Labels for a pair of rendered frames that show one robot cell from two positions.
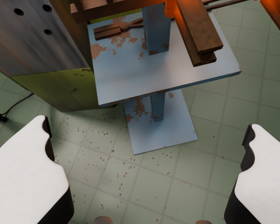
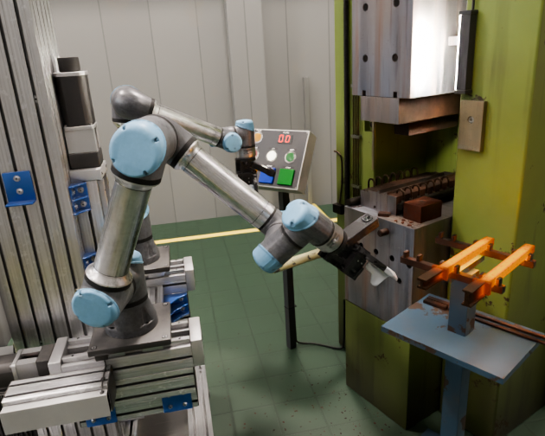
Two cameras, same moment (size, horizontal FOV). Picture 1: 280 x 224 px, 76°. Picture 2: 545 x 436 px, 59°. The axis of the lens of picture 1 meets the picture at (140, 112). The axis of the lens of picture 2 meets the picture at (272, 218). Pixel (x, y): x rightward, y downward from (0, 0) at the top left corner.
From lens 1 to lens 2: 127 cm
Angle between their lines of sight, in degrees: 57
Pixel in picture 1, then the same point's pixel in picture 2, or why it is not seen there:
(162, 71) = (444, 341)
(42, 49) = (386, 291)
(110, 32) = (437, 303)
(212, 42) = (424, 278)
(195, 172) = not seen: outside the picture
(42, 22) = (400, 271)
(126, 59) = (428, 322)
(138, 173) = not seen: outside the picture
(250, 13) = not seen: outside the picture
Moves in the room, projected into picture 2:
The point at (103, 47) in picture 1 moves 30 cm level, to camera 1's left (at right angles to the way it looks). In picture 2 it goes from (423, 308) to (353, 283)
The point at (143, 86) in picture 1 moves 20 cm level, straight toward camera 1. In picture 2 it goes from (420, 337) to (378, 364)
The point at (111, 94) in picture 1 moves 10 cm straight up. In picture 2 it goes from (395, 327) to (396, 300)
